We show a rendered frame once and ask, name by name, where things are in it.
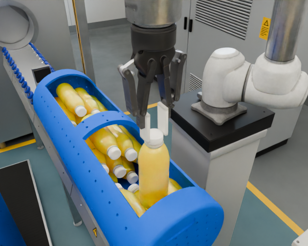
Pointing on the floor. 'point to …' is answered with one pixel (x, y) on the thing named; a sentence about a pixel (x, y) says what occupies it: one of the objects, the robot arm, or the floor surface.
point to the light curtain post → (83, 38)
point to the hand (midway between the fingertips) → (154, 122)
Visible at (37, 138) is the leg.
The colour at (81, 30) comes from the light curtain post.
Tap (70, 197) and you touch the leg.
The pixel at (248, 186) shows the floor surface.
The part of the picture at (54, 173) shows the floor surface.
